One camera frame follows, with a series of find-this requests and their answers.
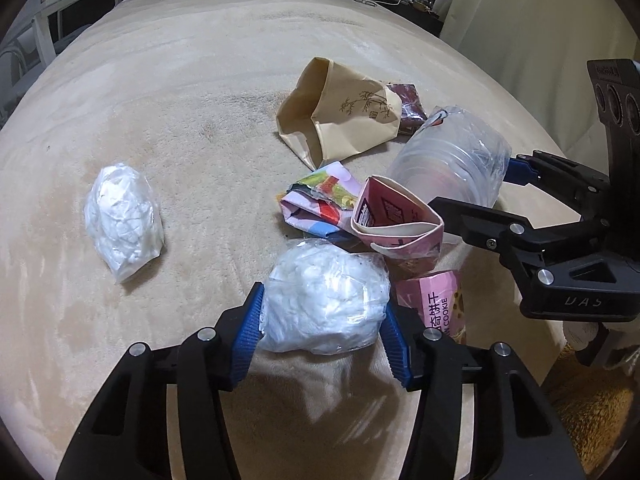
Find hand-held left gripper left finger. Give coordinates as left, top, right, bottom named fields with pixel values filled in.
left=55, top=281, right=266, bottom=480

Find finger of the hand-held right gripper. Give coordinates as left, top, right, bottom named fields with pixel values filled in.
left=504, top=150, right=613, bottom=222
left=427, top=196, right=623, bottom=320

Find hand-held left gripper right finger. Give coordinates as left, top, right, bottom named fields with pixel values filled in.
left=378, top=305, right=586, bottom=480

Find clear plastic bottle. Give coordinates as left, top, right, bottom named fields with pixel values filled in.
left=387, top=105, right=513, bottom=208

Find tissue-filled clear plastic bag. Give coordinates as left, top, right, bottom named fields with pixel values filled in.
left=82, top=164, right=166, bottom=285
left=260, top=239, right=391, bottom=356

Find colourful foil wrapper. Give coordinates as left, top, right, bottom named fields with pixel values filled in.
left=277, top=161, right=368, bottom=241

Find pink cookie box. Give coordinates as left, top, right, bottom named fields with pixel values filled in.
left=392, top=269, right=468, bottom=346

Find pink open carton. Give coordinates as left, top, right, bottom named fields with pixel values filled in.
left=350, top=175, right=446, bottom=276

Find cream curtain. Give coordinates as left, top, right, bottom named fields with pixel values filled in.
left=440, top=0, right=640, bottom=161

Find dark red snack packet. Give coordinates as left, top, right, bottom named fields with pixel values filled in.
left=387, top=82, right=428, bottom=137

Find beige paper bag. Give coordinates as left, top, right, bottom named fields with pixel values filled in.
left=276, top=56, right=403, bottom=171

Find small toiletry bottles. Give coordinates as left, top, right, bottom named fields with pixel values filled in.
left=400, top=0, right=442, bottom=16

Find brown fuzzy rug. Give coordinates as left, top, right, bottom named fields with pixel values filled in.
left=545, top=340, right=640, bottom=466

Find beige fleece blanket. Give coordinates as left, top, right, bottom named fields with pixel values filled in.
left=0, top=0, right=591, bottom=480

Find white wooden chair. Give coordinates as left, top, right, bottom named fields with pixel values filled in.
left=0, top=0, right=126, bottom=116

